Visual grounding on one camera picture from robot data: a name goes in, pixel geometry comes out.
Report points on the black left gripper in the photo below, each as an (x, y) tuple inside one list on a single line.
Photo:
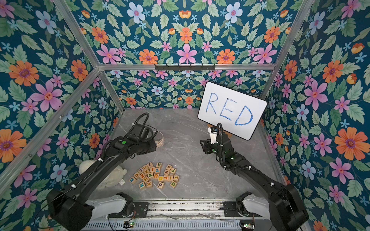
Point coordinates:
[(153, 146)]

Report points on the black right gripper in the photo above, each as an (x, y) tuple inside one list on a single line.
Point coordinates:
[(206, 147)]

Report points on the wooden block green D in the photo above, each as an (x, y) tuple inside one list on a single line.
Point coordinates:
[(173, 184)]

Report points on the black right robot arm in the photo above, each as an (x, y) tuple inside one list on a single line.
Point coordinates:
[(254, 176)]

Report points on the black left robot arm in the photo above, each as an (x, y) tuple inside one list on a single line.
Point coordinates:
[(72, 208)]

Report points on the whiteboard with RED written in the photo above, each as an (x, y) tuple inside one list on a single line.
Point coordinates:
[(238, 113)]

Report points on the white plush toy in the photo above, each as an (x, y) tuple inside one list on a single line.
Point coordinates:
[(114, 178)]

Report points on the wooden block blue K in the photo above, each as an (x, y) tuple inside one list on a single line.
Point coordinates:
[(142, 185)]

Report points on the wooden block purple P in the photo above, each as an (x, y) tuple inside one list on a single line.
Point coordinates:
[(160, 185)]

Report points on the black hook rack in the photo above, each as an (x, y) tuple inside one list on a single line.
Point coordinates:
[(185, 67)]

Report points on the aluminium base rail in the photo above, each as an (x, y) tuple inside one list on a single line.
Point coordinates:
[(173, 209)]

